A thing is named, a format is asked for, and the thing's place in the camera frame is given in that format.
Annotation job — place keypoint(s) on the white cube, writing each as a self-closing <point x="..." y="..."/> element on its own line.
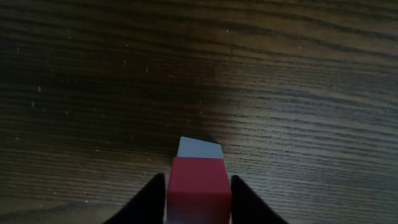
<point x="199" y="148"/>

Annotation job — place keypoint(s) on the red cube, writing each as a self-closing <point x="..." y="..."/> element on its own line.
<point x="199" y="186"/>

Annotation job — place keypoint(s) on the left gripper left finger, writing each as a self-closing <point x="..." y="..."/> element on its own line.
<point x="146" y="205"/>

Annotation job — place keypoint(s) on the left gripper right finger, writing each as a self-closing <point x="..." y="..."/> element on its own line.
<point x="250" y="208"/>

